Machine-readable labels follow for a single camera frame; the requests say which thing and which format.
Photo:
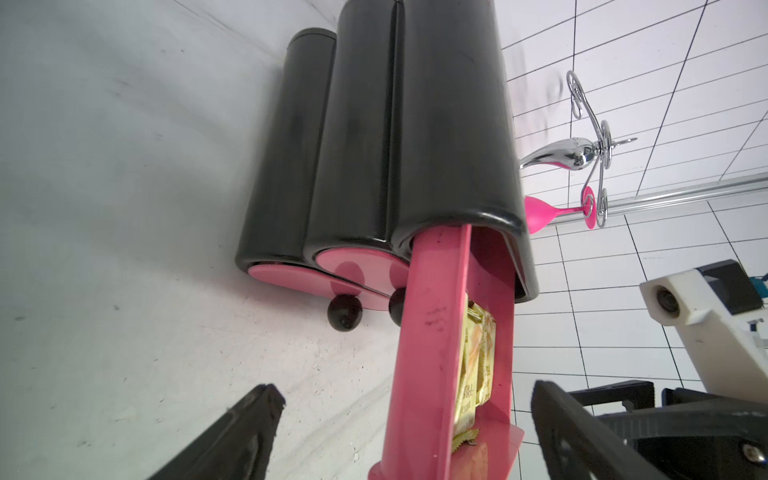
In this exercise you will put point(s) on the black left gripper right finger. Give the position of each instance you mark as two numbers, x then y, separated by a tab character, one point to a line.
577	445

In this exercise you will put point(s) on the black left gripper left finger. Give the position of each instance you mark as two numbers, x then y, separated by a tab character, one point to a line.
237	446

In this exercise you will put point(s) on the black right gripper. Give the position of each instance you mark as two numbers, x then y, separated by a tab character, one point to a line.
689	434

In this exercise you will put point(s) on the gold cookie packet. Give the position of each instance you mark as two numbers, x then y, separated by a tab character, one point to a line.
476	370

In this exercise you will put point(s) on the pink top drawer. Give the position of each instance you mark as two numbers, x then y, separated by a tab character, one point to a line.
449	267

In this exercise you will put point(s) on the pink drawer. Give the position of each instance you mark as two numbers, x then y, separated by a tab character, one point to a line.
348	301
377	270
449	267

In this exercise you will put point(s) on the black drawer cabinet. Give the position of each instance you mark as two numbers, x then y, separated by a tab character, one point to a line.
393	124

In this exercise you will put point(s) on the pink bottom drawer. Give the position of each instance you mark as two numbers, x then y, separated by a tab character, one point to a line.
348	301

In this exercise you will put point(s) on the pink wine glass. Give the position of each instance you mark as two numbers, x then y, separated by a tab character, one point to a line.
540	214

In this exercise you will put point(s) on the chrome wine glass rack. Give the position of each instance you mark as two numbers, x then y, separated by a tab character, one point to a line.
578	153

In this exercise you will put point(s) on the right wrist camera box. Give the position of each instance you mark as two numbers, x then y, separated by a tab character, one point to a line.
720	314

